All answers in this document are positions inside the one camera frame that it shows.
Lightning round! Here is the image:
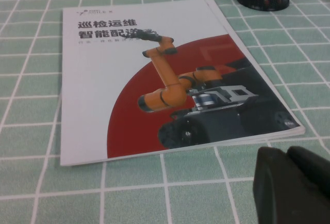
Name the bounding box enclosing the green checked tablecloth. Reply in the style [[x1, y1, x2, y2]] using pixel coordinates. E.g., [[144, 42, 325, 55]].
[[0, 0, 330, 224]]

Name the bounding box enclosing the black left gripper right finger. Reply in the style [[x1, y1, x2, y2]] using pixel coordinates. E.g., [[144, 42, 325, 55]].
[[286, 145, 330, 181]]

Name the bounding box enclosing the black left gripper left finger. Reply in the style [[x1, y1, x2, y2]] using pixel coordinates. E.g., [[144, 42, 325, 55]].
[[252, 146, 330, 224]]

